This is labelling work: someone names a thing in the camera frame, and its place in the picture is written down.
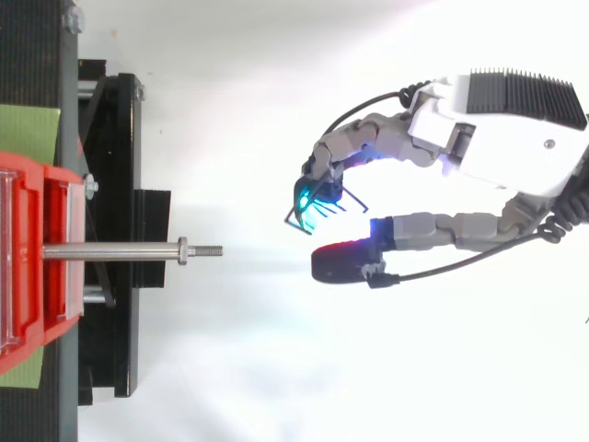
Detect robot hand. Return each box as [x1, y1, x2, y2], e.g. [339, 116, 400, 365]
[293, 67, 589, 286]

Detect thin dark loops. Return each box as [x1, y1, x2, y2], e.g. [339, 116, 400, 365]
[283, 180, 371, 238]

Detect metal rod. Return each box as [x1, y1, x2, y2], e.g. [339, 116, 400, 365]
[42, 235, 225, 266]

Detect black stand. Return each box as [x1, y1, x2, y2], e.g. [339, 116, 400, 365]
[0, 0, 172, 442]

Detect red storage bin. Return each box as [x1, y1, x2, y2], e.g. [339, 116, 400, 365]
[0, 150, 47, 375]
[42, 164, 86, 345]

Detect black coiled cable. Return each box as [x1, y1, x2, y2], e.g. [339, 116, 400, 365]
[538, 181, 589, 246]

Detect thin black cable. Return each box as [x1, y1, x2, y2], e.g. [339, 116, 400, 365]
[366, 227, 554, 291]
[320, 80, 436, 139]

